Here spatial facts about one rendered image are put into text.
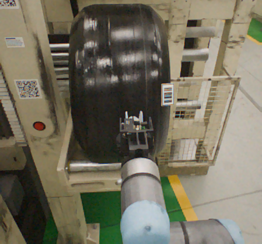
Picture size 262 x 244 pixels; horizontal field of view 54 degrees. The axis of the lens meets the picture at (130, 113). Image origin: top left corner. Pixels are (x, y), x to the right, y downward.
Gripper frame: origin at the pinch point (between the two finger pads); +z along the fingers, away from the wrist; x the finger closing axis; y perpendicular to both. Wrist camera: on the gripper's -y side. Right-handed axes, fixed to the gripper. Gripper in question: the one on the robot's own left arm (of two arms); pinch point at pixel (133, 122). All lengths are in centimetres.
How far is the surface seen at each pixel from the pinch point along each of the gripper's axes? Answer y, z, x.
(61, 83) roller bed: -17, 61, 32
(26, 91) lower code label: 0.1, 19.7, 33.7
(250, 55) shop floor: -94, 300, -191
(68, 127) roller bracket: -24.9, 33.7, 25.5
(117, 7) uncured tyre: 24.4, 25.3, 3.2
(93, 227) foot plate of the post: -117, 48, 24
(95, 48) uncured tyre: 17.2, 9.8, 9.4
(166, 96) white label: 5.5, 3.7, -9.5
